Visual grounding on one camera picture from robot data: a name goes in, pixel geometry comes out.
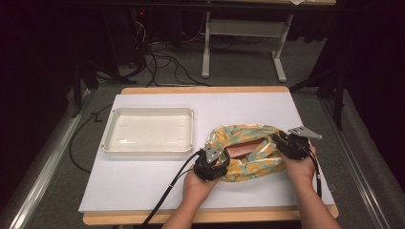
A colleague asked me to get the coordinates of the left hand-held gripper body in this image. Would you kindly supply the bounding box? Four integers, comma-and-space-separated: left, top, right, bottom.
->
193, 143, 231, 183

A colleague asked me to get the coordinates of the black metal stand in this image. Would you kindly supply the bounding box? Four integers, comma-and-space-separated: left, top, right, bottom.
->
288, 69, 348, 132
70, 56, 100, 119

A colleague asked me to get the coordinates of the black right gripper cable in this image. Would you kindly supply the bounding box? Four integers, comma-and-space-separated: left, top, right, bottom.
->
306, 148, 323, 198

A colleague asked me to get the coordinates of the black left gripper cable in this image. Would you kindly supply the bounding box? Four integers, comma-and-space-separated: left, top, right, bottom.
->
139, 149, 205, 229

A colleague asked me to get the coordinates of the bundle of black floor cables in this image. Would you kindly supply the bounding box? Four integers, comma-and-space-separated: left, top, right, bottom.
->
127, 39, 211, 88

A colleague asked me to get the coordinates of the white table mat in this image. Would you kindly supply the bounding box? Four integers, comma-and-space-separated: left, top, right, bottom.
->
78, 92, 335, 213

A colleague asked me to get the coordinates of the white plastic tray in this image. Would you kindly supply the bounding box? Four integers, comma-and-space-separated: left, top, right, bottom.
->
100, 107, 196, 155

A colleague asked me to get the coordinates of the person's left hand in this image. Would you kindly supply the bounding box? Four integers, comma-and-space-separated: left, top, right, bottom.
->
182, 164, 222, 208

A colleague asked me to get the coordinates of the long black floor cable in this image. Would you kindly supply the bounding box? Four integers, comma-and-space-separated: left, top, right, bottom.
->
68, 104, 113, 175

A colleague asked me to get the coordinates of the dark computer tower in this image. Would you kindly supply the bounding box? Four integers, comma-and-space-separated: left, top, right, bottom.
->
128, 8, 151, 69

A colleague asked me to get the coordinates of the metal floor rail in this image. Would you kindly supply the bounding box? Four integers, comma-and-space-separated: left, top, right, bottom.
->
319, 98, 392, 229
9, 89, 94, 229

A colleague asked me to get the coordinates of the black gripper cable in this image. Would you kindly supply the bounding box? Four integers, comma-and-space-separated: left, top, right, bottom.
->
139, 149, 205, 229
306, 148, 323, 198

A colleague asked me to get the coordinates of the person's right hand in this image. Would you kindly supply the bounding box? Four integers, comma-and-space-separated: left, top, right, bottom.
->
281, 145, 318, 192

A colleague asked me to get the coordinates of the orange print fabric bag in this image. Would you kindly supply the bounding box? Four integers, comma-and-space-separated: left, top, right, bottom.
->
205, 123, 288, 183

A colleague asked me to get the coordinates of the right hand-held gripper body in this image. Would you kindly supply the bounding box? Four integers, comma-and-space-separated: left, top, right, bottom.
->
276, 126, 323, 160

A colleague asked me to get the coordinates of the white desk with frame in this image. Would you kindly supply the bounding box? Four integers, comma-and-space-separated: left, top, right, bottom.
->
201, 0, 337, 84

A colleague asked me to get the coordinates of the long brown box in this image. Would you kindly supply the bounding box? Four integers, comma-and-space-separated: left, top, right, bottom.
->
226, 136, 267, 159

